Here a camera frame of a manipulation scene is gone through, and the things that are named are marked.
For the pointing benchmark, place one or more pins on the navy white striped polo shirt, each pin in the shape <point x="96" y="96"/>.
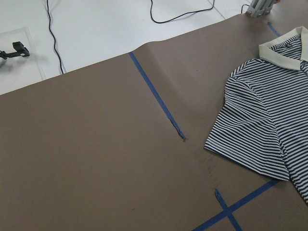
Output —
<point x="263" y="124"/>

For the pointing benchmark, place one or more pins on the aluminium frame post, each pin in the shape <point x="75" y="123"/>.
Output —
<point x="259" y="8"/>

